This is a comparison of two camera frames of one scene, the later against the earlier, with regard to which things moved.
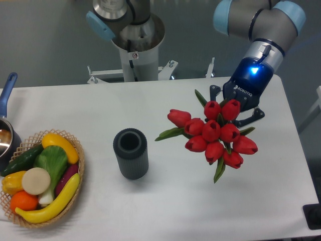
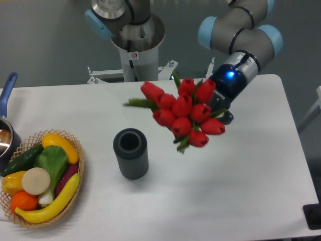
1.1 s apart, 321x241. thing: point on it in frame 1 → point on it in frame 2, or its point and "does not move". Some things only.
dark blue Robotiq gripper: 250,79 → 229,81
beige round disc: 35,181 does not move
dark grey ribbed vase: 130,145 does not move
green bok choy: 53,158 does not move
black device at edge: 312,215 does not move
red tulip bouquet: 217,135 → 187,111
